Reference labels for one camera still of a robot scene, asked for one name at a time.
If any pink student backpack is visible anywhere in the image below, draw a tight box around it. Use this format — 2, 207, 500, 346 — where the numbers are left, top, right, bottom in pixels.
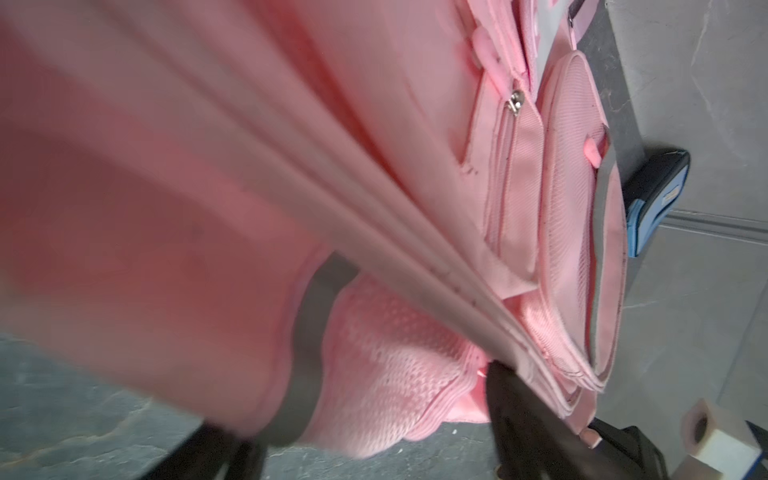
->
1, 1, 627, 458

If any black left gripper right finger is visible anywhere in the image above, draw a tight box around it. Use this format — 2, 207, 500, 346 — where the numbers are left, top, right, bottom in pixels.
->
486, 361, 630, 479

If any blue pencil case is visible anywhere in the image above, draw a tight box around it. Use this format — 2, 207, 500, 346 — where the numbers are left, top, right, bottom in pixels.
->
623, 149, 691, 258

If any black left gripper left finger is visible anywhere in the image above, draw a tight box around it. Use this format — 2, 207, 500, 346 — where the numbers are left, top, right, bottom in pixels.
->
140, 423, 267, 480

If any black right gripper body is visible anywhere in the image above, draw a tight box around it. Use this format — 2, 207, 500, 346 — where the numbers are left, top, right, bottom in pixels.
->
589, 419, 669, 480

